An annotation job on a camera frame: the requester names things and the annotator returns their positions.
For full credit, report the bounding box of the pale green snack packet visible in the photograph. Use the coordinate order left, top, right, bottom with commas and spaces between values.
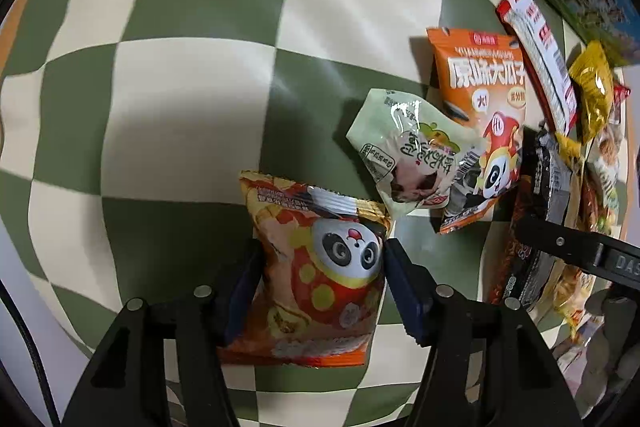
347, 89, 486, 219

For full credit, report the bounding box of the orange panda snack bag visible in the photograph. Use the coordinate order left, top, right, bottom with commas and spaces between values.
220, 170, 390, 367

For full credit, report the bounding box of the black noodle packet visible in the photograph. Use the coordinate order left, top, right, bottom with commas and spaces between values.
489, 128, 572, 309

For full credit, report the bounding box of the green white checkered blanket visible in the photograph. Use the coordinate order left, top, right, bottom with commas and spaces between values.
1, 0, 502, 410

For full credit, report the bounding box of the black cable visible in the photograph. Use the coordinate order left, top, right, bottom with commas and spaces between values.
0, 281, 64, 427

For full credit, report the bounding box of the red white long snack packet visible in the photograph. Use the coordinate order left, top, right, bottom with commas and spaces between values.
497, 0, 577, 135

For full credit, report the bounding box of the white oat cookie packet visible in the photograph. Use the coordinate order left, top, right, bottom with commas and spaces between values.
582, 124, 622, 236

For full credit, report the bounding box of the orange sunflower seed bag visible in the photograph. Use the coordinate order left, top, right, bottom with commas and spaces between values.
426, 27, 528, 234

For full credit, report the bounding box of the small red sauce packet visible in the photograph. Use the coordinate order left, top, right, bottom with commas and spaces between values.
610, 80, 631, 124

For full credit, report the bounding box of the yellow hotpot seasoning packet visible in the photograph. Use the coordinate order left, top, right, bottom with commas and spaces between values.
568, 40, 614, 145

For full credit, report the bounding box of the yellow egg biscuit packet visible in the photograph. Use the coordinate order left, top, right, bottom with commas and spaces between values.
553, 265, 597, 341

